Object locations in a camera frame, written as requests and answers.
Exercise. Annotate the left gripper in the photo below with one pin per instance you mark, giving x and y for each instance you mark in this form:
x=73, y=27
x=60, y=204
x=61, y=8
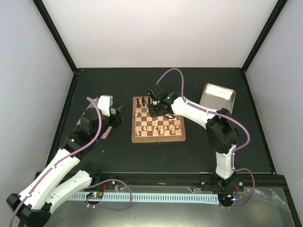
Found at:
x=117, y=117

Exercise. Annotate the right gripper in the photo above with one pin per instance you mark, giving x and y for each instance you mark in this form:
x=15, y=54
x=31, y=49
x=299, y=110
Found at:
x=153, y=113

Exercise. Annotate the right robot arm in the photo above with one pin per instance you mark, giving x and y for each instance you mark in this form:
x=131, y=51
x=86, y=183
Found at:
x=221, y=131

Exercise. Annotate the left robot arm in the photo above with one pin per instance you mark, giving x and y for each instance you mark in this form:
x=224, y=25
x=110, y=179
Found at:
x=35, y=204

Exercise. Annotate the row of dark chess pieces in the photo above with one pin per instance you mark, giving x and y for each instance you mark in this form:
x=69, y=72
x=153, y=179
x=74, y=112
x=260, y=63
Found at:
x=142, y=101

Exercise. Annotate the wooden chess board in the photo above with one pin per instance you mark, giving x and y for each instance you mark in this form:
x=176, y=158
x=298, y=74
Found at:
x=144, y=112

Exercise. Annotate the small circuit board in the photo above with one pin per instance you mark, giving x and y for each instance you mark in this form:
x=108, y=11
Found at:
x=95, y=195

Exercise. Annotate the gold metal tin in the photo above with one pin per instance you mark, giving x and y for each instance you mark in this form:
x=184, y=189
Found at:
x=217, y=97

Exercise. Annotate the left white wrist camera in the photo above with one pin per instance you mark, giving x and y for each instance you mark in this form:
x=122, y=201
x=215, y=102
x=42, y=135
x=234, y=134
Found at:
x=104, y=104

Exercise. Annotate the white slotted cable duct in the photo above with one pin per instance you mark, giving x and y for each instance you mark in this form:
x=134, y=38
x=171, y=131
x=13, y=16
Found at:
x=151, y=197

